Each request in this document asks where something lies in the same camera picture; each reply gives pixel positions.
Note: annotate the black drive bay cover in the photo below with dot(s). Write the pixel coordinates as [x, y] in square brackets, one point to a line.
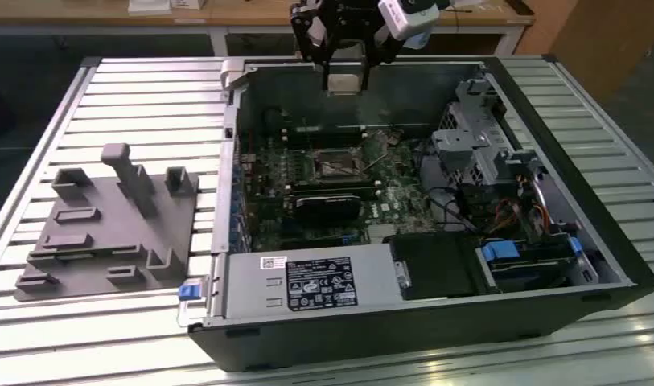
[434, 265]

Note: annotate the black open PC case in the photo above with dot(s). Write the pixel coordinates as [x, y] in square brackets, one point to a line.
[412, 337]

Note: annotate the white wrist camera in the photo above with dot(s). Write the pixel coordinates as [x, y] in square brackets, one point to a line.
[407, 16]

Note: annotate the blue case latch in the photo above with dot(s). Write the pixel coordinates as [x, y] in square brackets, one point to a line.
[190, 292]

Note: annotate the wooden cabinet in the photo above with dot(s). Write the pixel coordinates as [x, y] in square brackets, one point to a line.
[601, 40]

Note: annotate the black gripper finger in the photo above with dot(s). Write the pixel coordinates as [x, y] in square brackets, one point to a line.
[366, 74]
[326, 76]

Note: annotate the blue disk carrier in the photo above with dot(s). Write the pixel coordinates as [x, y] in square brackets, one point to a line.
[500, 251]

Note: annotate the silver power supply unit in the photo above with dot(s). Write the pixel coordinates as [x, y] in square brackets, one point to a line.
[251, 281]

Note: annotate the silver square CPU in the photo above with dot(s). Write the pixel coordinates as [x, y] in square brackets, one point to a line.
[343, 83]

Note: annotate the white box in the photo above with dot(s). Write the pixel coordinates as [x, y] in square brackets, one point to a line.
[148, 7]

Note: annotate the green motherboard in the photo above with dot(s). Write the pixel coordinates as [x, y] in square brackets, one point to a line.
[396, 193]

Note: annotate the grey metal drive cage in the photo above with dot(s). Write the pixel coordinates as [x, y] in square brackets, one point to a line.
[466, 138]

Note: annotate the silver finned heatsink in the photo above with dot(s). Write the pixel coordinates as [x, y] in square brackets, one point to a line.
[380, 232]

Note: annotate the black fan graphics card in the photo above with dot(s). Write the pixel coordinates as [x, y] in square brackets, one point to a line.
[326, 209]

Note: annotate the wooden desk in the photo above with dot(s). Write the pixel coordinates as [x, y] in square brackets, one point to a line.
[90, 18]

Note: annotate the grey plastic parts rack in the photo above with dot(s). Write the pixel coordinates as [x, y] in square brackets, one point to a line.
[106, 225]

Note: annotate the CPU socket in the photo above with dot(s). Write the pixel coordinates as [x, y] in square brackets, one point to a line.
[336, 165]

